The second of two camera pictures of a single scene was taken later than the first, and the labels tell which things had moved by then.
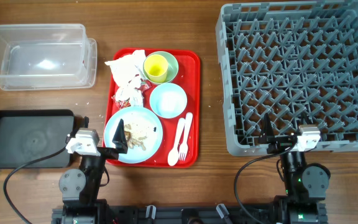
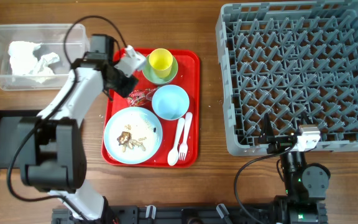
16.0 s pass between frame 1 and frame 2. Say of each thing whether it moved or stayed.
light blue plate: stayed
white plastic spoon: stayed
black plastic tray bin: stayed
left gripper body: moved
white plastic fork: stayed
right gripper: stayed
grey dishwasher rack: stayed
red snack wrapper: moved
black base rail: stayed
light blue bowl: stayed
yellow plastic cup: moved
